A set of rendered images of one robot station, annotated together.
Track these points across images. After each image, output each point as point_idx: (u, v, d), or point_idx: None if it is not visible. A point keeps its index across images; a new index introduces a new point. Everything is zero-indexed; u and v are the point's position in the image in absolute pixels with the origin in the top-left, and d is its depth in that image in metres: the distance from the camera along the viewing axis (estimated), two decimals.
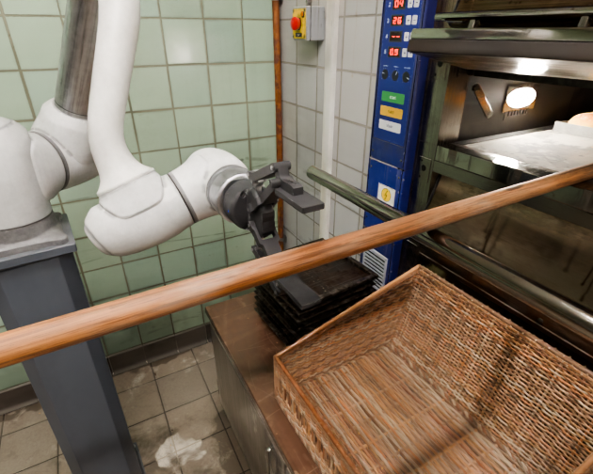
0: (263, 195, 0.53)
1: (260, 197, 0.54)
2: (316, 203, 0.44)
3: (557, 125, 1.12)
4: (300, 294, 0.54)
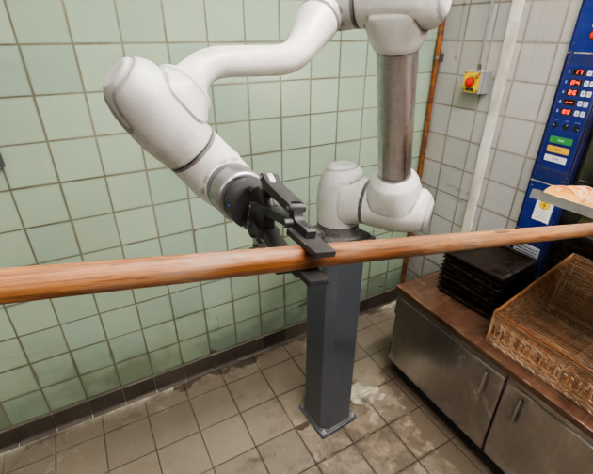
0: (271, 213, 0.53)
1: (267, 210, 0.54)
2: (328, 250, 0.45)
3: (534, 192, 1.21)
4: None
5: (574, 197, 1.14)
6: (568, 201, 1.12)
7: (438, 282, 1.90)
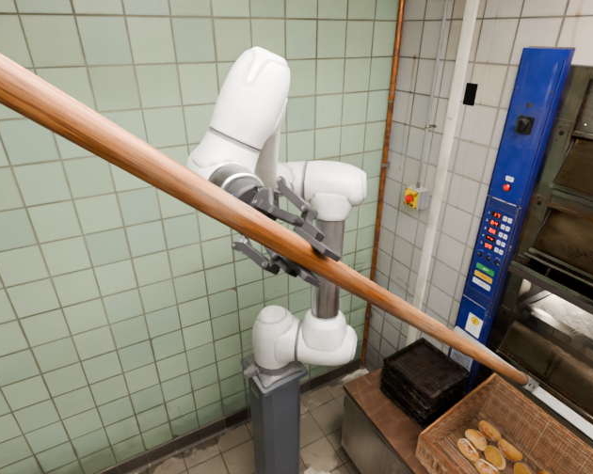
0: (279, 211, 0.54)
1: (275, 208, 0.55)
2: (335, 253, 0.46)
3: (456, 329, 1.32)
4: (296, 274, 0.49)
5: (495, 440, 1.71)
6: (483, 346, 1.25)
7: (382, 381, 2.03)
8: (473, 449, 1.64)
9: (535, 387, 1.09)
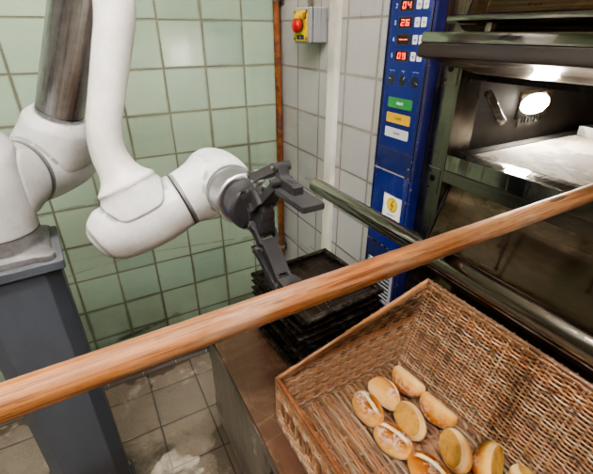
0: (263, 195, 0.53)
1: (260, 197, 0.54)
2: (316, 203, 0.44)
3: (582, 130, 1.09)
4: None
5: (418, 397, 1.01)
6: None
7: None
8: (375, 406, 0.94)
9: None
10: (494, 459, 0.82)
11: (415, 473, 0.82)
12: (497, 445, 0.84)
